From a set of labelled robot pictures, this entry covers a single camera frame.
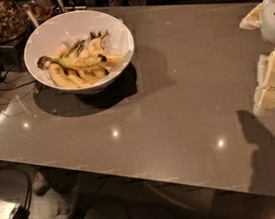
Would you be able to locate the small snack container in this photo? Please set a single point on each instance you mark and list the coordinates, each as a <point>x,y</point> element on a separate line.
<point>42,9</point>

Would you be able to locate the banana with dark stem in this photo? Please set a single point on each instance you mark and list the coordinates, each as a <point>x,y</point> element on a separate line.
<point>73,62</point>

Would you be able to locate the white spoon handle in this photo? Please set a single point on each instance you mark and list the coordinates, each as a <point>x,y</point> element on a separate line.
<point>30,14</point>

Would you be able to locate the white bowl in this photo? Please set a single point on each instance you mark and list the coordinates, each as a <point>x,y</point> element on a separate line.
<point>49,38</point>

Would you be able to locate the left lower banana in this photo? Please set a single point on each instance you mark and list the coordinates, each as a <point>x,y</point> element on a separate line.
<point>57,74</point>

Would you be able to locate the right white shoe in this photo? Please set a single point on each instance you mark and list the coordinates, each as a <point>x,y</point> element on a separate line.
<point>67,204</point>

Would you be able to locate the right rear banana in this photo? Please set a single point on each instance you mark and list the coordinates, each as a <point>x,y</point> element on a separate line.
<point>95,47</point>

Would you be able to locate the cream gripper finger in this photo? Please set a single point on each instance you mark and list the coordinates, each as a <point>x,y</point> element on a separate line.
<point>264,98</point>
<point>252,20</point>

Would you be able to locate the left white shoe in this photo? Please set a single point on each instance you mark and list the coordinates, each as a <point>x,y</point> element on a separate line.
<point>41,184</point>

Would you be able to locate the white shoe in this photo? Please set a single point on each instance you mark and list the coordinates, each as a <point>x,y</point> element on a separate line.
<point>41,184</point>
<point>67,204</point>

